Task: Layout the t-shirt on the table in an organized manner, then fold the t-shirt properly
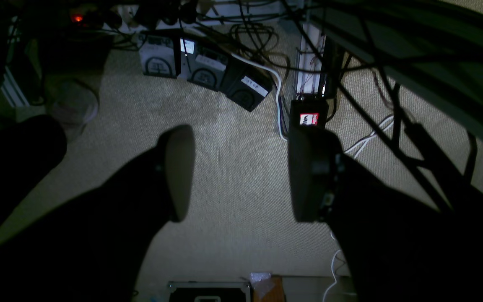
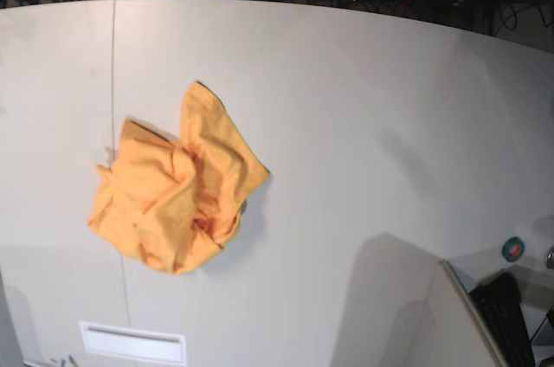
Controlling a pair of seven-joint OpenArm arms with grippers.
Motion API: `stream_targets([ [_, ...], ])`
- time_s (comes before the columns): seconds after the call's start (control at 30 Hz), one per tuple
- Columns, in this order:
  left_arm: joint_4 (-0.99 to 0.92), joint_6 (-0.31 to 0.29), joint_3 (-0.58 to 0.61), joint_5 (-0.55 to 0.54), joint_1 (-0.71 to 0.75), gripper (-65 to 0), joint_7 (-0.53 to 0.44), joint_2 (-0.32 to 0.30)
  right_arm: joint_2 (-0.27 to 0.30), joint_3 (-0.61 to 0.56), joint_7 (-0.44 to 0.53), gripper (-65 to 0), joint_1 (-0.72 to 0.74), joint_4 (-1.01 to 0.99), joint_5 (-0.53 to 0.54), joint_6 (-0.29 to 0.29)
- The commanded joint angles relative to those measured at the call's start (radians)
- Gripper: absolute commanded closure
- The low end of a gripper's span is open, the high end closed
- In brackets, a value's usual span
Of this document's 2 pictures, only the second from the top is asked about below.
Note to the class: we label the orange yellow t-shirt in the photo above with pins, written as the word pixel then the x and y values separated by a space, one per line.
pixel 175 204

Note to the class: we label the white partition panel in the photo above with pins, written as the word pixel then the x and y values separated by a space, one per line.
pixel 407 307

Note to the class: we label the white recessed table hatch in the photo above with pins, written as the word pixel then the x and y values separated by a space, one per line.
pixel 135 345

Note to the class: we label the green tape roll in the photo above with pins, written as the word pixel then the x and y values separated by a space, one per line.
pixel 513 249

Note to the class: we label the black computer keyboard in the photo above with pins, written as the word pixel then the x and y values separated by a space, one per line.
pixel 498 303

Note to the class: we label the silver round knob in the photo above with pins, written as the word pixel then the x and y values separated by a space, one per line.
pixel 549 258

